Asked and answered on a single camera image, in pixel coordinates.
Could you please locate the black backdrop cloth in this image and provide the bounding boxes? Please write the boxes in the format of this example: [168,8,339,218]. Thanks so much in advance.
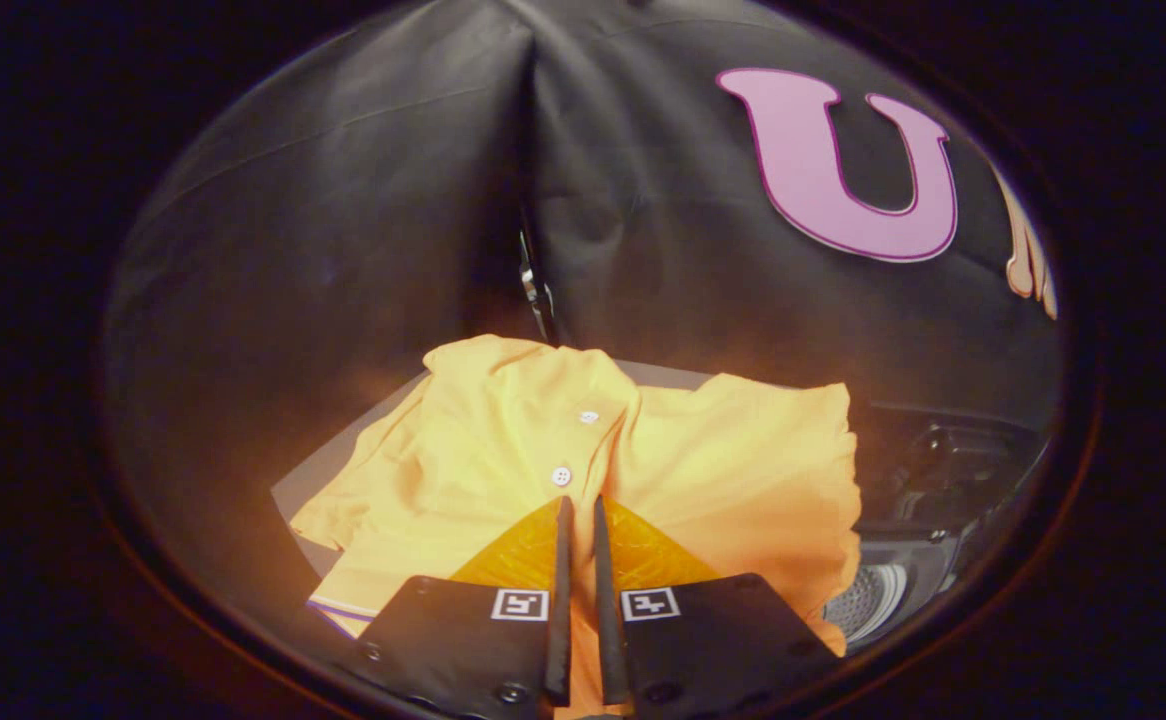
[103,0,1064,641]

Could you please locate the white and dark cabinet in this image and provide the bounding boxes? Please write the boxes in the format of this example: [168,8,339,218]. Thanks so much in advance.
[271,358,726,583]

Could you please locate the orange polo shirt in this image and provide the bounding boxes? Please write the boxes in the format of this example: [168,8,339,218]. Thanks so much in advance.
[288,335,864,720]

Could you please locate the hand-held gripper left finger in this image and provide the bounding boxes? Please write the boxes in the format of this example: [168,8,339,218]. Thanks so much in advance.
[348,495,576,720]

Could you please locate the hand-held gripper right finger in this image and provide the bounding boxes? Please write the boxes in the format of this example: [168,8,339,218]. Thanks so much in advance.
[593,495,840,720]

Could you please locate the black backdrop frame pole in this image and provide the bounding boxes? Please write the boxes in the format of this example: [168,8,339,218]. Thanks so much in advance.
[517,205,557,347]

